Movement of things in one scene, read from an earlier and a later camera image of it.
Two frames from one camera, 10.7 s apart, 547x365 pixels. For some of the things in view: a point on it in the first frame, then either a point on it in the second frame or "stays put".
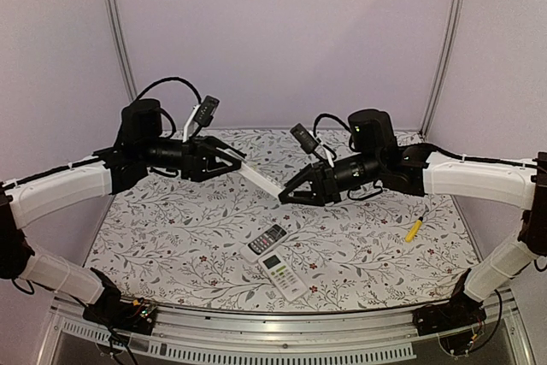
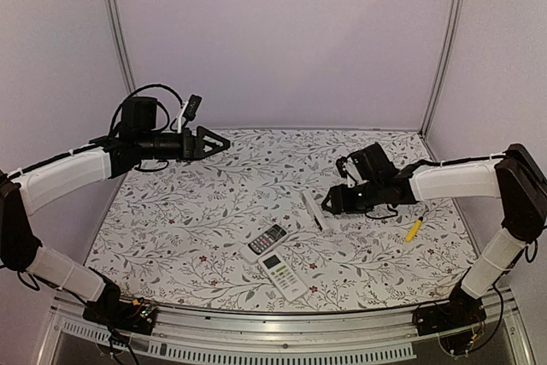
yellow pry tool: x=414 y=231 stays put
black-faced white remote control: x=252 y=250 stays put
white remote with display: x=284 y=272 stays put
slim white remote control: x=260 y=179 → x=314 y=212
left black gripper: x=195 y=156 → x=192 y=146
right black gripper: x=324 y=186 → x=340 y=202
